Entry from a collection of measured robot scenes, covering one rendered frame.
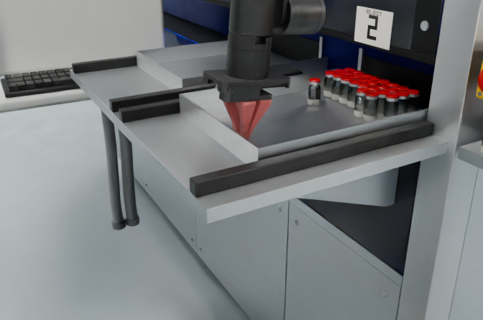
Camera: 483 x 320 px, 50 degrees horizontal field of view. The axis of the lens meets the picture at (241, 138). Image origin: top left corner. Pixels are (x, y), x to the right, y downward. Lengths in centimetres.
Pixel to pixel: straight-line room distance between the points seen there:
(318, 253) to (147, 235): 112
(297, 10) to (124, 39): 94
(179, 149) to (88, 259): 138
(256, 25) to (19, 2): 94
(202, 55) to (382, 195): 58
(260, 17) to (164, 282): 140
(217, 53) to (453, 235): 69
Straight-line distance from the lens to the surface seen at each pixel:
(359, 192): 86
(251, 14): 64
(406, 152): 77
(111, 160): 177
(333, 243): 111
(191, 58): 125
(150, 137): 79
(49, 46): 151
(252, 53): 65
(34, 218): 242
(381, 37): 89
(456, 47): 79
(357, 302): 112
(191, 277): 193
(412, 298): 99
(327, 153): 70
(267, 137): 77
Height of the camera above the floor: 118
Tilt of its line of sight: 23 degrees down
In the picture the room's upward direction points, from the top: straight up
